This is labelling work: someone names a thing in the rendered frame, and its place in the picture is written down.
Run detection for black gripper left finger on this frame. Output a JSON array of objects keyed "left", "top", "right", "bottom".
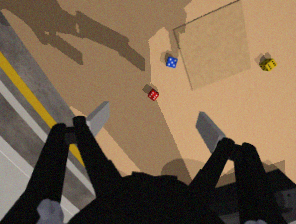
[{"left": 0, "top": 101, "right": 142, "bottom": 224}]

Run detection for yellow die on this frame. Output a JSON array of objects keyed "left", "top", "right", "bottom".
[{"left": 259, "top": 58, "right": 277, "bottom": 71}]

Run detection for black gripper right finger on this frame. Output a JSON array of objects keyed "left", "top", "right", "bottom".
[{"left": 169, "top": 111, "right": 288, "bottom": 224}]

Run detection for tan square mat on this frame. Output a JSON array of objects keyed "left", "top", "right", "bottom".
[{"left": 174, "top": 0, "right": 251, "bottom": 91}]

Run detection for blue die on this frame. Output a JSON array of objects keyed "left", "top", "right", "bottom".
[{"left": 166, "top": 57, "right": 178, "bottom": 68}]

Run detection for red die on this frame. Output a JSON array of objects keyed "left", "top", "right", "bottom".
[{"left": 148, "top": 89, "right": 159, "bottom": 101}]

